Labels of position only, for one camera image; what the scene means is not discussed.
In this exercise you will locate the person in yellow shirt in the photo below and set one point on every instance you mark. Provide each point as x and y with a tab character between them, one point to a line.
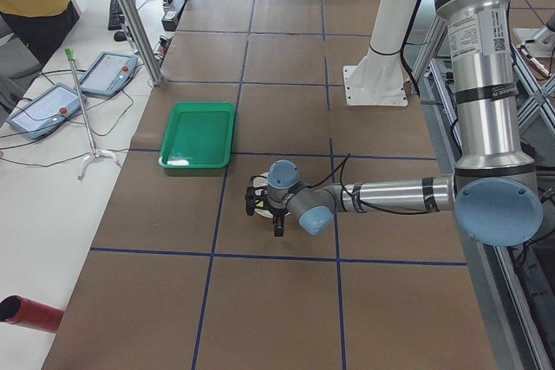
42	25

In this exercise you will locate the black keyboard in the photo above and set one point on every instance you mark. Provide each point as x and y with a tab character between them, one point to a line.
115	14

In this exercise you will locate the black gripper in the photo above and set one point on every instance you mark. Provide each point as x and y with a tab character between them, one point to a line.
276	215

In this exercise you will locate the blue teach pendant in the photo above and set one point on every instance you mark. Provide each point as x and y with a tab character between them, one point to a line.
108	74
46	113

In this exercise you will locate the white round plate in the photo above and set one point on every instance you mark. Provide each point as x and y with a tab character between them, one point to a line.
261	180

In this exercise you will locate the black computer mouse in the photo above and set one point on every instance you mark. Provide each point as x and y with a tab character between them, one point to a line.
120	36

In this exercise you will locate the near blue teach pendant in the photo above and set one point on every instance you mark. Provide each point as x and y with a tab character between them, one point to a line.
46	113

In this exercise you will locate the green plastic tray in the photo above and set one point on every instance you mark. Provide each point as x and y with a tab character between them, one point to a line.
198	139

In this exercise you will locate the metal reacher stick green tip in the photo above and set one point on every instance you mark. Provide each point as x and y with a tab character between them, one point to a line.
94	153

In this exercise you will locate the red cylinder tube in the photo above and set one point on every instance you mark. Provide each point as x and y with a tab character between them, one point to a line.
26	313

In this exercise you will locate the grey aluminium frame post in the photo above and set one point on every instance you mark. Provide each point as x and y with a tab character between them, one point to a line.
141	41

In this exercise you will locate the far blue teach pendant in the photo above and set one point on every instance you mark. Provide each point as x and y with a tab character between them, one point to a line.
108	74

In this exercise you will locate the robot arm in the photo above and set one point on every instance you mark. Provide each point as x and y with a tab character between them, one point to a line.
493	190

